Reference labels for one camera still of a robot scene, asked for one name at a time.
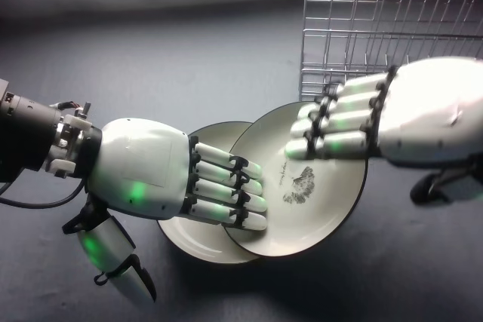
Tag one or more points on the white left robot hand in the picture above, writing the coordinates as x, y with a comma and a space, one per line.
139, 163

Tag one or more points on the white plate with leaf print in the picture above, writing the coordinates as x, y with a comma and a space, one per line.
196, 239
309, 209

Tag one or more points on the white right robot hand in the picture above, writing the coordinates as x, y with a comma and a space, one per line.
426, 111

